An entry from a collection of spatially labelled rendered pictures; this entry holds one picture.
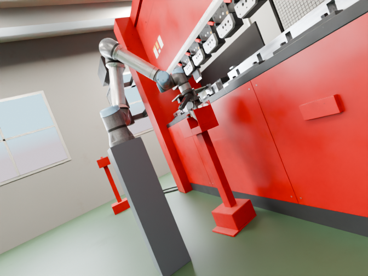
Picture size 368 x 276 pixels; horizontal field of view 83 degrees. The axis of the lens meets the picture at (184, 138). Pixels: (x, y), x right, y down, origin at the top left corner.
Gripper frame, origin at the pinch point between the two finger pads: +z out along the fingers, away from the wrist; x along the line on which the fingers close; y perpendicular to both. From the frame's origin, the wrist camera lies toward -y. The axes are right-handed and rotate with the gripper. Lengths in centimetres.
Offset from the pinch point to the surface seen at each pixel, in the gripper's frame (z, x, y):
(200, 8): -68, -10, 37
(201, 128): 5.4, -4.9, -4.7
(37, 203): 13, 355, -110
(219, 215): 63, 7, -13
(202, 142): 15.0, 4.8, -1.0
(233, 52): -43, 22, 98
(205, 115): -0.5, -4.9, 2.8
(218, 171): 36.8, 2.2, -1.7
